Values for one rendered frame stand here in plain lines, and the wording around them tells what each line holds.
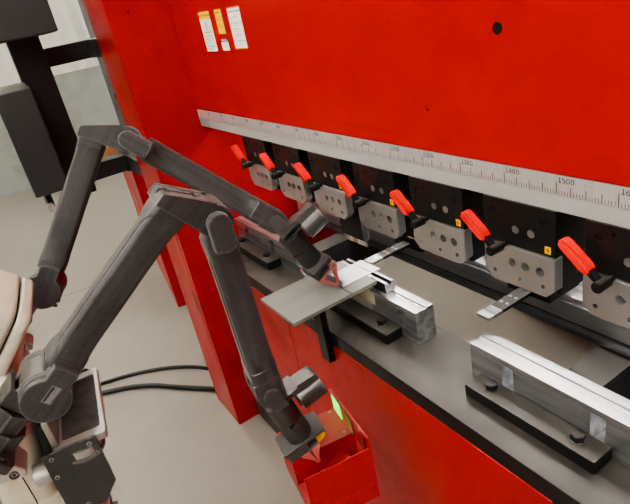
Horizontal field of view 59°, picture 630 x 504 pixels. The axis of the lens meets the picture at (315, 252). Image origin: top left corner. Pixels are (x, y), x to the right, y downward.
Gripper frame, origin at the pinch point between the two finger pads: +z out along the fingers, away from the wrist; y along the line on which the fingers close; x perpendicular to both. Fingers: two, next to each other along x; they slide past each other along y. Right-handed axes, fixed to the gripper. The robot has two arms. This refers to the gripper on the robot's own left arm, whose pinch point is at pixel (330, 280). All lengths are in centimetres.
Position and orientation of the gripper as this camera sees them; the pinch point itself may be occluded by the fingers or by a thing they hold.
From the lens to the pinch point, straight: 150.7
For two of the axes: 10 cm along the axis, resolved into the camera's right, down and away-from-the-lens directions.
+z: 5.6, 6.0, 5.7
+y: -5.3, -2.7, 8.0
